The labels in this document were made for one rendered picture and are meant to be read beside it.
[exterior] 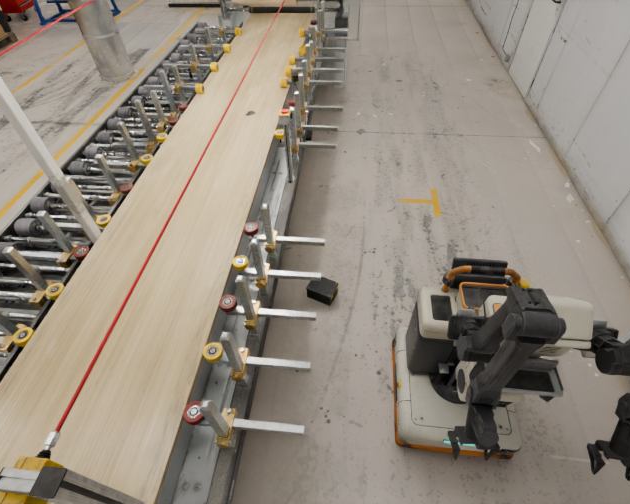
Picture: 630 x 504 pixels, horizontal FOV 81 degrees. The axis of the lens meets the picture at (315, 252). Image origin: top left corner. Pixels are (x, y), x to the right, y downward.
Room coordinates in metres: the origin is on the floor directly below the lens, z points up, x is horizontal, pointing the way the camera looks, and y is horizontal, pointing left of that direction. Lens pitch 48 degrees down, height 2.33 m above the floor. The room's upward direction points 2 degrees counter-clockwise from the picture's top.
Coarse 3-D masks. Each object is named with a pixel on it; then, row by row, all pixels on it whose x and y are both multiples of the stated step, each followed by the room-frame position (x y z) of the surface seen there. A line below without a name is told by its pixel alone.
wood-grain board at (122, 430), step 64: (256, 64) 3.75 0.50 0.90; (192, 128) 2.59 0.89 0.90; (256, 128) 2.55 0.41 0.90; (192, 192) 1.82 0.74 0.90; (256, 192) 1.82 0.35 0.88; (128, 256) 1.30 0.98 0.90; (192, 256) 1.28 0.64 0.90; (64, 320) 0.92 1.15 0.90; (128, 320) 0.91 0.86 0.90; (192, 320) 0.90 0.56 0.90; (0, 384) 0.63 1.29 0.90; (64, 384) 0.62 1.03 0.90; (128, 384) 0.61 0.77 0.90; (192, 384) 0.60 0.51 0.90; (0, 448) 0.39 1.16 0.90; (64, 448) 0.38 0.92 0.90; (128, 448) 0.37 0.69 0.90
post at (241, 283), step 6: (240, 276) 0.94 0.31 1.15; (240, 282) 0.92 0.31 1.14; (246, 282) 0.95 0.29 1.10; (240, 288) 0.92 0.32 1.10; (246, 288) 0.93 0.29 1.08; (240, 294) 0.92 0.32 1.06; (246, 294) 0.92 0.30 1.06; (246, 300) 0.92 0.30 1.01; (246, 306) 0.92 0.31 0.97; (252, 306) 0.94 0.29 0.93; (246, 312) 0.92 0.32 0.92; (252, 312) 0.92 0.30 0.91; (246, 318) 0.92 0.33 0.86; (252, 318) 0.92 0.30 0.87; (252, 330) 0.92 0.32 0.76; (258, 330) 0.94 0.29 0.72
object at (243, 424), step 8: (200, 424) 0.48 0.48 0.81; (208, 424) 0.47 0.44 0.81; (240, 424) 0.47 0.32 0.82; (248, 424) 0.47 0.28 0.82; (256, 424) 0.47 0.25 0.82; (264, 424) 0.46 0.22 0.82; (272, 424) 0.46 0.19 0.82; (280, 424) 0.46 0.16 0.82; (288, 424) 0.46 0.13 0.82; (272, 432) 0.44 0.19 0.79; (280, 432) 0.44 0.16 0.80; (288, 432) 0.43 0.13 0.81; (296, 432) 0.43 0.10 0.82
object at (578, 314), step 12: (552, 300) 0.62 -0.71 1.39; (564, 300) 0.62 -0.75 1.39; (576, 300) 0.62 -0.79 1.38; (564, 312) 0.58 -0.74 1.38; (576, 312) 0.58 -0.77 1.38; (588, 312) 0.57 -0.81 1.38; (576, 324) 0.55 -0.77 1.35; (588, 324) 0.55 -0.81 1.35; (564, 336) 0.53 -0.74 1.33; (576, 336) 0.52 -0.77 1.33; (588, 336) 0.52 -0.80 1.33; (588, 348) 0.50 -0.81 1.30
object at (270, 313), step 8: (232, 312) 0.97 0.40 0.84; (240, 312) 0.97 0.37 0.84; (264, 312) 0.96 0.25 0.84; (272, 312) 0.96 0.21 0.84; (280, 312) 0.96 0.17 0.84; (288, 312) 0.96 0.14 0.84; (296, 312) 0.96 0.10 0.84; (304, 312) 0.95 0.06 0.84; (312, 312) 0.95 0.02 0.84; (312, 320) 0.92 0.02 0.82
